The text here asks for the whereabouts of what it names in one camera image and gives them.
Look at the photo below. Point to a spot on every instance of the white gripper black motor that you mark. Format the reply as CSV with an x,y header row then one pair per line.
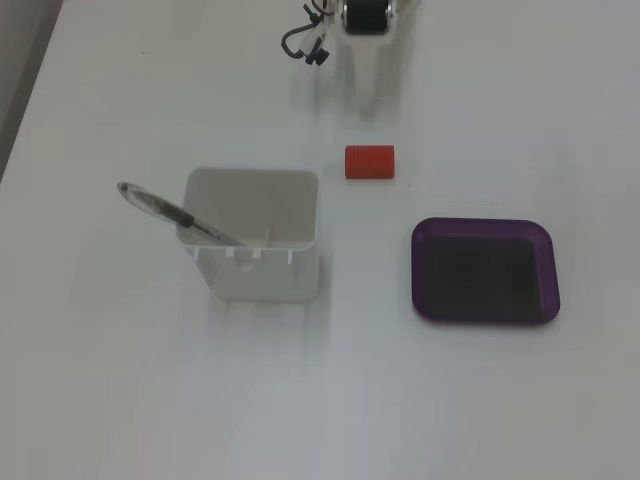
x,y
366,22

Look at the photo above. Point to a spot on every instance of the red cube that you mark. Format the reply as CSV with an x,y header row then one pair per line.
x,y
370,162

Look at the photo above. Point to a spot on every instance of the black clamp knob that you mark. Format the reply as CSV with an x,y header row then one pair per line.
x,y
316,54

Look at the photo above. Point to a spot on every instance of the white plastic container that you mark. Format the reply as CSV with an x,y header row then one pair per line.
x,y
265,277

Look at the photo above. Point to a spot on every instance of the purple tray black inside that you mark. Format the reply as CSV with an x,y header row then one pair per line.
x,y
480,272

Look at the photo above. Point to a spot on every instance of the black pen clear cap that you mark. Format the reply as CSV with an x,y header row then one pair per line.
x,y
160,206

